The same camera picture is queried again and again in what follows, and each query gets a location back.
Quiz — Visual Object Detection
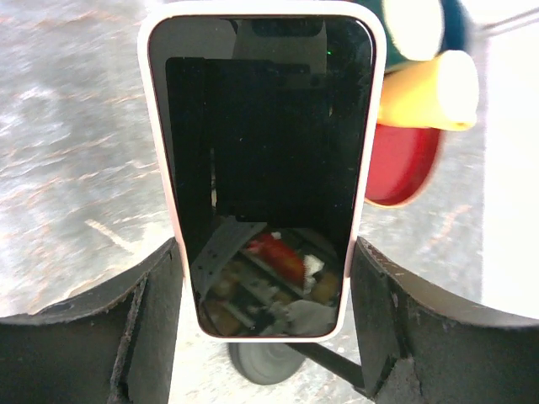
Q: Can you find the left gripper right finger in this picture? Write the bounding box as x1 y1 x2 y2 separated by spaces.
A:
350 238 538 403

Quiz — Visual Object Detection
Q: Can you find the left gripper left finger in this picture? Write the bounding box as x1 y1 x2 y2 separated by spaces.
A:
1 239 183 403

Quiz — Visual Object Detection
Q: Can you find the black phone stand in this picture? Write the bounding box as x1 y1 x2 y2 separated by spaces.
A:
227 343 365 394

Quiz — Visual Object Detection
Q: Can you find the phone with pink case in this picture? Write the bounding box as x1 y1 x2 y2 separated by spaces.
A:
137 1 387 342

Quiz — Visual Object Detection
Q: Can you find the round red tray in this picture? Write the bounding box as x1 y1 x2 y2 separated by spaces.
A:
365 125 444 208

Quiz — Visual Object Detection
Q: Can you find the yellow mug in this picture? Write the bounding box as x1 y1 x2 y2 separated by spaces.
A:
377 50 479 131

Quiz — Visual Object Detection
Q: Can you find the green mug cream inside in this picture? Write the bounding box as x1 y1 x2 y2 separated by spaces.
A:
358 0 468 73

